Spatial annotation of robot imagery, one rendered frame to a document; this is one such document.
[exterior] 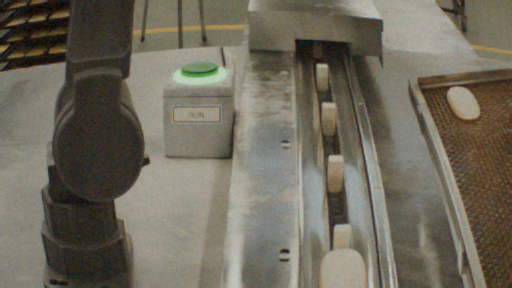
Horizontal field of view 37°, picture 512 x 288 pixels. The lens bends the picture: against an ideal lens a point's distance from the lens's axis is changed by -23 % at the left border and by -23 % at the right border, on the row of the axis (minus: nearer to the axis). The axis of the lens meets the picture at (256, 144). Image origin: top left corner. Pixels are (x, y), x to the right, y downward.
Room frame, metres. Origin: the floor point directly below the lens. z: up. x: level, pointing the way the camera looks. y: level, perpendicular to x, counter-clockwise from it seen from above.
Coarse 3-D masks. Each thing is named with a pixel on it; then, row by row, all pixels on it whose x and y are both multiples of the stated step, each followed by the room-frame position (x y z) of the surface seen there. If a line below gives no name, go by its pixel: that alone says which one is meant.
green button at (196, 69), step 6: (186, 66) 0.93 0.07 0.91; (192, 66) 0.93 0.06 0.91; (198, 66) 0.93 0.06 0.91; (204, 66) 0.93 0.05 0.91; (210, 66) 0.93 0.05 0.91; (216, 66) 0.93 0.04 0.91; (180, 72) 0.93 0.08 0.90; (186, 72) 0.92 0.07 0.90; (192, 72) 0.92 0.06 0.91; (198, 72) 0.91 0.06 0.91; (204, 72) 0.91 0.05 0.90; (210, 72) 0.92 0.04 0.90; (216, 72) 0.92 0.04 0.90
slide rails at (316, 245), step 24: (336, 48) 1.21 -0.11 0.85; (312, 72) 1.09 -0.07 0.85; (336, 72) 1.10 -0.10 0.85; (312, 96) 1.00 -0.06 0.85; (336, 96) 1.00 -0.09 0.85; (312, 120) 0.93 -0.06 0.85; (336, 120) 0.93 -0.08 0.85; (312, 144) 0.86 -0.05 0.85; (312, 168) 0.80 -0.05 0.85; (360, 168) 0.80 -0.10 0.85; (312, 192) 0.75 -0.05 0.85; (360, 192) 0.75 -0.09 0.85; (312, 216) 0.70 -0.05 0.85; (360, 216) 0.70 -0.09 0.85; (312, 240) 0.66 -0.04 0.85; (360, 240) 0.65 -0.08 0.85; (312, 264) 0.61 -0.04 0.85
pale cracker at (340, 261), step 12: (336, 252) 0.62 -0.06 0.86; (348, 252) 0.62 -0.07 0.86; (324, 264) 0.60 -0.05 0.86; (336, 264) 0.59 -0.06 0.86; (348, 264) 0.59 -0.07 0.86; (360, 264) 0.59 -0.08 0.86; (324, 276) 0.58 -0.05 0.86; (336, 276) 0.57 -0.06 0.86; (348, 276) 0.57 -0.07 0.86; (360, 276) 0.57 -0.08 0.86
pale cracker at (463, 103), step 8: (456, 88) 0.89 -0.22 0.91; (464, 88) 0.89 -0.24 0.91; (448, 96) 0.87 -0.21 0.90; (456, 96) 0.86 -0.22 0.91; (464, 96) 0.85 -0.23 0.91; (472, 96) 0.86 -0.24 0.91; (456, 104) 0.84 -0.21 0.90; (464, 104) 0.83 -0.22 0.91; (472, 104) 0.83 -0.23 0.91; (456, 112) 0.82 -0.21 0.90; (464, 112) 0.81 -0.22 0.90; (472, 112) 0.81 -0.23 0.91; (464, 120) 0.81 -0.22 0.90; (472, 120) 0.80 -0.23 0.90
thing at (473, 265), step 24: (480, 72) 0.93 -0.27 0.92; (504, 72) 0.93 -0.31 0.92; (432, 96) 0.90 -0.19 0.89; (480, 96) 0.88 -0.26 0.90; (504, 96) 0.86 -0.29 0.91; (432, 120) 0.82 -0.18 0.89; (456, 120) 0.82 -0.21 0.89; (432, 144) 0.75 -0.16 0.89; (456, 144) 0.75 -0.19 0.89; (504, 144) 0.73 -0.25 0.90; (456, 168) 0.70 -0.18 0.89; (480, 168) 0.69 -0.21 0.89; (504, 168) 0.67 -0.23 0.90; (456, 192) 0.64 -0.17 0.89; (504, 192) 0.62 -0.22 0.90; (456, 216) 0.58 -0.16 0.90; (504, 240) 0.54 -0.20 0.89; (480, 264) 0.51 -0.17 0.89
